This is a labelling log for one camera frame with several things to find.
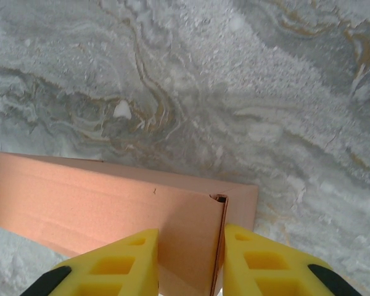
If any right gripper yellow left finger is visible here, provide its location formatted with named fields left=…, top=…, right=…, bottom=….
left=20, top=228, right=160, bottom=296

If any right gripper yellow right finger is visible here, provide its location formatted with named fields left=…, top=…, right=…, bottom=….
left=223, top=223, right=360, bottom=296

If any salmon orange paper box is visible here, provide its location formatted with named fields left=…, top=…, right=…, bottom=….
left=0, top=150, right=259, bottom=296

